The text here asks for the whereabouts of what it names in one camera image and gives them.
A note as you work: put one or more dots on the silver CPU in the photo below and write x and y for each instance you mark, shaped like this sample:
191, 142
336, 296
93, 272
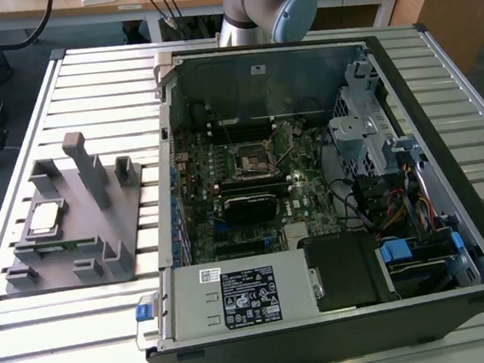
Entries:
45, 217

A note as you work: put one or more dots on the metal locking lever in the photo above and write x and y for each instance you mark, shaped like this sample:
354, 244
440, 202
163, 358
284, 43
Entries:
284, 155
229, 137

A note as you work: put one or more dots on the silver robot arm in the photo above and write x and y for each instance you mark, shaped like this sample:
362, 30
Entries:
242, 1

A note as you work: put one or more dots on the CPU socket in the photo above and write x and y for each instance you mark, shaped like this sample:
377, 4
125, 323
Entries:
250, 161

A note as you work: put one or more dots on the grey plastic parts rack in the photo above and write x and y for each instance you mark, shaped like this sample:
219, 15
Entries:
78, 218

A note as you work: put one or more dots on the green RAM stick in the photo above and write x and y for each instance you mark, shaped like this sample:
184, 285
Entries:
70, 245
253, 192

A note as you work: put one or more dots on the wooden desk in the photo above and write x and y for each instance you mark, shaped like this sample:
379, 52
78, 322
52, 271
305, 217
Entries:
131, 5

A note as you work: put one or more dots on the blue expansion slot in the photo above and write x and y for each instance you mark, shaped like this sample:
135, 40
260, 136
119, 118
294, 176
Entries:
220, 227

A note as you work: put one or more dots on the blue case latch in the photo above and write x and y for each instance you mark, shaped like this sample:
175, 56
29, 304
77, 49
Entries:
143, 313

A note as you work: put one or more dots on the silver power supply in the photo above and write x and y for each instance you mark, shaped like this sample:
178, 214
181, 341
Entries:
189, 298

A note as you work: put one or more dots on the black graphics card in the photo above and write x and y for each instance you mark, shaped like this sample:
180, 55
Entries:
249, 211

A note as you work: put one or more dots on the black expansion slot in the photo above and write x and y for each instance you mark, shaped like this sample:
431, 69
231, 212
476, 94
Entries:
240, 248

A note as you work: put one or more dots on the round coin battery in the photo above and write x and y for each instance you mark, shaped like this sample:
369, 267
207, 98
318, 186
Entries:
299, 128

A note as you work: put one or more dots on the green motherboard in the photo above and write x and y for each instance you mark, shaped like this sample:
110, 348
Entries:
309, 170

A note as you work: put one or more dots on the silver chipset heatsink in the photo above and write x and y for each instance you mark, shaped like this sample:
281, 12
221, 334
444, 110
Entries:
296, 233

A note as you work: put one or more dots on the silver drive cage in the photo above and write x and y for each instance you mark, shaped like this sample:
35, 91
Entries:
351, 134

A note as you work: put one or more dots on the black PC case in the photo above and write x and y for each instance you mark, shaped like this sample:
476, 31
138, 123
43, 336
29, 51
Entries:
284, 349

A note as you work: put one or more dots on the black plastic shroud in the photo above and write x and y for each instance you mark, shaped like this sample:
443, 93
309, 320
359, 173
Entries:
345, 272

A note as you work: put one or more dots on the hard disk in blue carrier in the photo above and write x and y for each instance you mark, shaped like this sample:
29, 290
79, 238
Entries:
396, 252

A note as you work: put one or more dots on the silver disk bay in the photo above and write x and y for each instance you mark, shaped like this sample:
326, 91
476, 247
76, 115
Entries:
469, 269

